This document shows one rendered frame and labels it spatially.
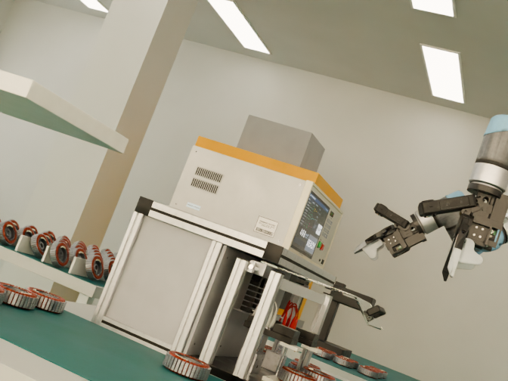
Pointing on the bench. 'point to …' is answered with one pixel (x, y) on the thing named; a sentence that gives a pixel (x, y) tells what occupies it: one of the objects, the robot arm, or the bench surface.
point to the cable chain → (252, 294)
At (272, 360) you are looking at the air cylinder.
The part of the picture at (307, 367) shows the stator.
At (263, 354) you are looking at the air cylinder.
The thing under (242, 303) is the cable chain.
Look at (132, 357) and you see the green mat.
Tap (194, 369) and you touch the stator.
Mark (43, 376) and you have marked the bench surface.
